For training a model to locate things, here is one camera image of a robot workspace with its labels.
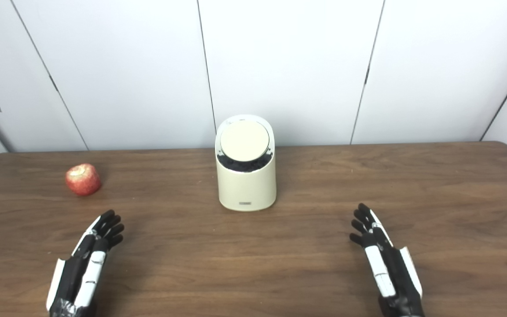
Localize cream-colored bin body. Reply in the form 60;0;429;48
215;114;277;212

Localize round cream bin lid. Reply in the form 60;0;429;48
220;120;270;162

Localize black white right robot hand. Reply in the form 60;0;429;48
349;203;426;317

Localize red apple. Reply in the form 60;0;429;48
65;163;102;196

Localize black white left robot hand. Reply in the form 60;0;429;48
46;210;125;317

